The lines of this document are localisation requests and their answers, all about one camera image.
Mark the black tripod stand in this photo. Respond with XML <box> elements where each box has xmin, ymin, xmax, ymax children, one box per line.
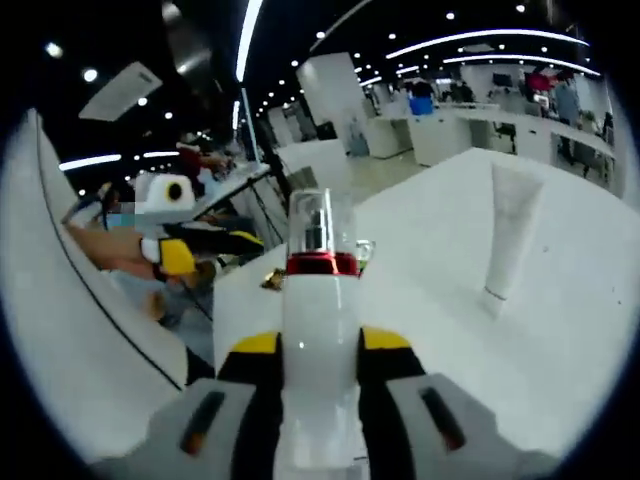
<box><xmin>249</xmin><ymin>149</ymin><xmax>301</xmax><ymax>249</ymax></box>

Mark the black device cable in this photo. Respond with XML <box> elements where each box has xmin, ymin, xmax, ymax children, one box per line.
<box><xmin>35</xmin><ymin>127</ymin><xmax>184</xmax><ymax>391</ymax></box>

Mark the white bottle with red collar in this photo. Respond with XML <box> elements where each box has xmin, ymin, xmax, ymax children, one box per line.
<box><xmin>273</xmin><ymin>187</ymin><xmax>374</xmax><ymax>480</ymax></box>

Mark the white counter desk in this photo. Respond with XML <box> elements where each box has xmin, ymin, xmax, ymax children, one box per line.
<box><xmin>277</xmin><ymin>138</ymin><xmax>351</xmax><ymax>201</ymax></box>

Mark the white skincare tube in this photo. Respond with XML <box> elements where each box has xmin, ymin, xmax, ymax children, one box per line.
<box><xmin>480</xmin><ymin>162</ymin><xmax>546</xmax><ymax>305</ymax></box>

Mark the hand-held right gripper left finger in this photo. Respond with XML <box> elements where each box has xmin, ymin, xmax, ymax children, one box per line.
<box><xmin>92</xmin><ymin>330</ymin><xmax>287</xmax><ymax>480</ymax></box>

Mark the small gold packet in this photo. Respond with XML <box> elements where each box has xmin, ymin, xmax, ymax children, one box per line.
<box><xmin>259</xmin><ymin>268</ymin><xmax>287</xmax><ymax>291</ymax></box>

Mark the person's white shirt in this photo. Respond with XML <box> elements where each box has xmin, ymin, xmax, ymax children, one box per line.
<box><xmin>0</xmin><ymin>107</ymin><xmax>217</xmax><ymax>469</ymax></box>

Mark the row of white office desks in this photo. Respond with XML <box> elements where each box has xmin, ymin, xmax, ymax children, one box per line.
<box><xmin>367</xmin><ymin>102</ymin><xmax>616</xmax><ymax>174</ymax></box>

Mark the pink bag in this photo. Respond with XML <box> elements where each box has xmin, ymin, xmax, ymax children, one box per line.
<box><xmin>524</xmin><ymin>69</ymin><xmax>554</xmax><ymax>94</ymax></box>

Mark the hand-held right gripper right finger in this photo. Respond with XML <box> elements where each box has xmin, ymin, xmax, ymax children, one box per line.
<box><xmin>357</xmin><ymin>325</ymin><xmax>561</xmax><ymax>480</ymax></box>

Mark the long curved ceiling light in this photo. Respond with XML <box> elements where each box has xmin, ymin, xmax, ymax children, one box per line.
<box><xmin>234</xmin><ymin>0</ymin><xmax>264</xmax><ymax>84</ymax></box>

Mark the ceiling air conditioner unit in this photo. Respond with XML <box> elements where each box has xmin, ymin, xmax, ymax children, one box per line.
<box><xmin>78</xmin><ymin>62</ymin><xmax>164</xmax><ymax>121</ymax></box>

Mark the person's left hand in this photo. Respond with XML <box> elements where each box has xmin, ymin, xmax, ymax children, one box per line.
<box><xmin>112</xmin><ymin>238</ymin><xmax>167</xmax><ymax>285</ymax></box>

